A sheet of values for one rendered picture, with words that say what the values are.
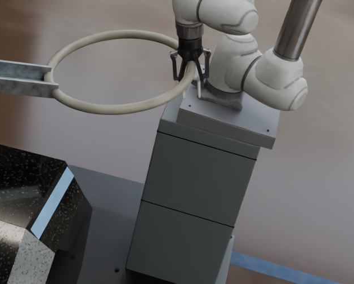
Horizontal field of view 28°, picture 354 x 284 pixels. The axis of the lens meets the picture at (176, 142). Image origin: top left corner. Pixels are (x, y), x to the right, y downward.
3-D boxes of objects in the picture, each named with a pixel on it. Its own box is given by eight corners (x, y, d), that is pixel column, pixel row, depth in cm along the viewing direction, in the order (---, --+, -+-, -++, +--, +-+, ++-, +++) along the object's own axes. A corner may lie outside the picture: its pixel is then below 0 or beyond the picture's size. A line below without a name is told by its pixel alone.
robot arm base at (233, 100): (194, 74, 290) (197, 62, 287) (246, 89, 290) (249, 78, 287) (186, 95, 275) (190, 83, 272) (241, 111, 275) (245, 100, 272)
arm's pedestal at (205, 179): (137, 208, 351) (170, 67, 309) (234, 237, 348) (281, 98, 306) (110, 274, 308) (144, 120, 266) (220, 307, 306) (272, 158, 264)
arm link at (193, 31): (174, 12, 223) (174, 29, 227) (176, 26, 216) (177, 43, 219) (202, 10, 223) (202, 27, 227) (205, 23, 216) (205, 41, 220)
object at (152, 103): (61, 132, 205) (60, 123, 203) (32, 52, 242) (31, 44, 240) (218, 96, 217) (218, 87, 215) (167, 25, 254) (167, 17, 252)
